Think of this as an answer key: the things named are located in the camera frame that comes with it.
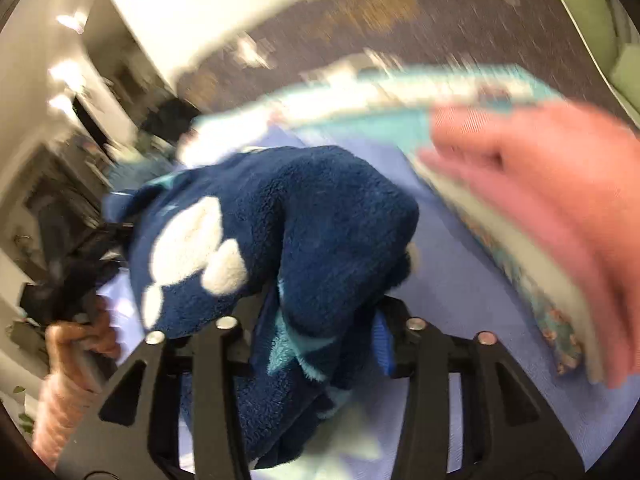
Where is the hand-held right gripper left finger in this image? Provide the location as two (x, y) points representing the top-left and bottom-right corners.
(55, 312), (257, 480)

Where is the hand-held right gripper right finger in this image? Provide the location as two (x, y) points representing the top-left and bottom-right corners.
(372, 297), (586, 480)

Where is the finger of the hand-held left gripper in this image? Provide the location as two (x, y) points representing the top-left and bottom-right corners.
(85, 221), (134, 267)

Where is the navy fleece star-print onesie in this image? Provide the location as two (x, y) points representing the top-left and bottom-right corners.
(102, 145), (422, 472)

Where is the black clothes pile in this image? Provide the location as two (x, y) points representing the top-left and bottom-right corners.
(139, 97), (202, 137)

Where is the person's left hand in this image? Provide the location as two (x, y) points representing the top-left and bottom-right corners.
(44, 299), (124, 393)

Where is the purple printed bed sheet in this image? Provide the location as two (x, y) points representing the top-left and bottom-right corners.
(95, 125), (640, 473)

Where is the teal blanket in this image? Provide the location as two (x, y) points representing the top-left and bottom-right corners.
(106, 159), (168, 188)

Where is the teal patterned folded garment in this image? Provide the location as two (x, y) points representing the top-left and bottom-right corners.
(450, 207), (587, 377)

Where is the pink folded garment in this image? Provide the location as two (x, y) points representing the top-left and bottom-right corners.
(417, 102), (640, 390)

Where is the white teal-edged quilt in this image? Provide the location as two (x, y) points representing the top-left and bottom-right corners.
(179, 62), (567, 162)

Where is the deer-print mattress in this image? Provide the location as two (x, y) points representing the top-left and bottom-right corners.
(177, 0), (640, 128)

